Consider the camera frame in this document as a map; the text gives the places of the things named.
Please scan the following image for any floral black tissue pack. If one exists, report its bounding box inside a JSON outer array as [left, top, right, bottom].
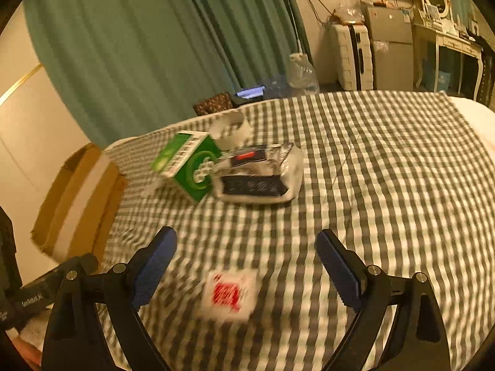
[[211, 143, 304, 204]]

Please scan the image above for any green white 666 box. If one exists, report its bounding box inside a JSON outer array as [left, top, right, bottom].
[[148, 131, 222, 203]]

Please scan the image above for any brown cardboard box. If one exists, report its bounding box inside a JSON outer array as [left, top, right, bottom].
[[31, 143, 127, 263]]

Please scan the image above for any grey mini fridge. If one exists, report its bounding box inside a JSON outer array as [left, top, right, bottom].
[[365, 5, 414, 91]]

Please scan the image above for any white dressing table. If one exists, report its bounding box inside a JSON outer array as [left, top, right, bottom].
[[413, 24, 484, 100]]

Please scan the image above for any white hard suitcase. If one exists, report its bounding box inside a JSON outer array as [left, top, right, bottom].
[[329, 23, 374, 91]]

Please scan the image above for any white red printed packet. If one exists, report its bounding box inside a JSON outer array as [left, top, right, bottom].
[[200, 269, 258, 322]]

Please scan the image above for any person's left hand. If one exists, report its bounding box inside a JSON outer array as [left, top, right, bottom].
[[12, 337, 42, 371]]

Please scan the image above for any white paper tape ring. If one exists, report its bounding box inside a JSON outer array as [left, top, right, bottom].
[[208, 110, 254, 152]]

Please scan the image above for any green curtain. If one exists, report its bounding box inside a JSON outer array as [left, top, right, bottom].
[[24, 0, 310, 147]]

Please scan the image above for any brown patterned stool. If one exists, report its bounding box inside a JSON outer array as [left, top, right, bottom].
[[193, 92, 233, 117]]

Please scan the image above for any large clear water jug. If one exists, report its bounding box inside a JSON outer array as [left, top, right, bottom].
[[286, 53, 320, 96]]

